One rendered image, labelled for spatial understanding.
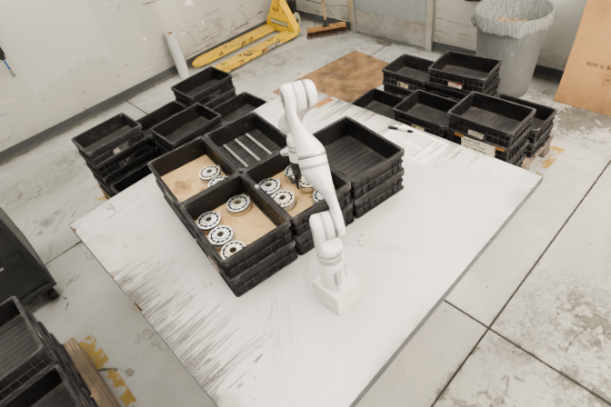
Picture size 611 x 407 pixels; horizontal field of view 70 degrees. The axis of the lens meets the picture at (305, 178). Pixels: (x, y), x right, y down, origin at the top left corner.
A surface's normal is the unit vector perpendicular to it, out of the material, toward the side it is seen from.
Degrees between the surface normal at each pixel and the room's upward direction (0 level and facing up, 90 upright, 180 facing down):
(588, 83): 73
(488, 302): 0
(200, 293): 0
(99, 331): 0
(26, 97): 90
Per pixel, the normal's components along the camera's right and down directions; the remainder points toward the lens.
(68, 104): 0.70, 0.39
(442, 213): -0.15, -0.75
